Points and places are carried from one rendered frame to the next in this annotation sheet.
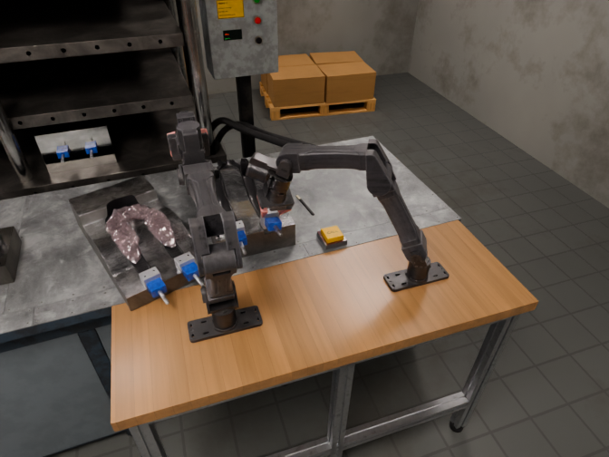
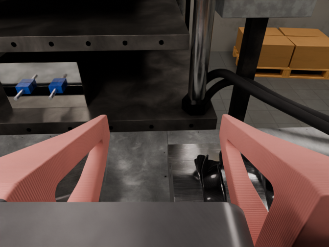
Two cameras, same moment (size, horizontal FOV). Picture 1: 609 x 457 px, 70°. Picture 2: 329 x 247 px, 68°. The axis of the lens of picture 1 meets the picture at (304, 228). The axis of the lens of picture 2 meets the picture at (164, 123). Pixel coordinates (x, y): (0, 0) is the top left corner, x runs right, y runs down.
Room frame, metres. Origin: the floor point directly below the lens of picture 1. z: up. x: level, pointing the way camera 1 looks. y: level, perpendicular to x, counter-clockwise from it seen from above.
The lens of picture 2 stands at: (1.05, 0.31, 1.27)
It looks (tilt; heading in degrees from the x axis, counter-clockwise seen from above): 37 degrees down; 19
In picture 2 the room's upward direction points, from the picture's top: straight up
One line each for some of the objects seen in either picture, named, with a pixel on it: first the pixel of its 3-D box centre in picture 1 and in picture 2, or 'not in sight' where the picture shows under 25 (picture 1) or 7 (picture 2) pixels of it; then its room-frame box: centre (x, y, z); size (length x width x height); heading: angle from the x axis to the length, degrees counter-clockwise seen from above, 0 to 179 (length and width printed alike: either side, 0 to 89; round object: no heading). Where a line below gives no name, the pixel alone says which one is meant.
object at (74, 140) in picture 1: (78, 125); (63, 58); (1.85, 1.04, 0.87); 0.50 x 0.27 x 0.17; 21
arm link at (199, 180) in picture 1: (207, 213); not in sight; (0.79, 0.22, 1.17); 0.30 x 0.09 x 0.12; 19
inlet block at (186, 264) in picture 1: (192, 273); not in sight; (0.92, 0.33, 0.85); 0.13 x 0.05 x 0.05; 39
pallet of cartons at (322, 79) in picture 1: (315, 83); (281, 51); (4.26, -0.09, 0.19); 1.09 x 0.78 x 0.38; 110
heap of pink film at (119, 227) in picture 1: (137, 224); not in sight; (1.10, 0.54, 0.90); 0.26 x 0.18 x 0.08; 39
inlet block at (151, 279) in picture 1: (158, 289); not in sight; (0.86, 0.41, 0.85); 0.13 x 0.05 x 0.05; 39
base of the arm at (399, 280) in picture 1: (418, 267); not in sight; (0.98, -0.35, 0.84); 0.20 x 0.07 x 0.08; 109
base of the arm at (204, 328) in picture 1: (224, 315); not in sight; (0.78, 0.22, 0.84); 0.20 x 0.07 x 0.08; 109
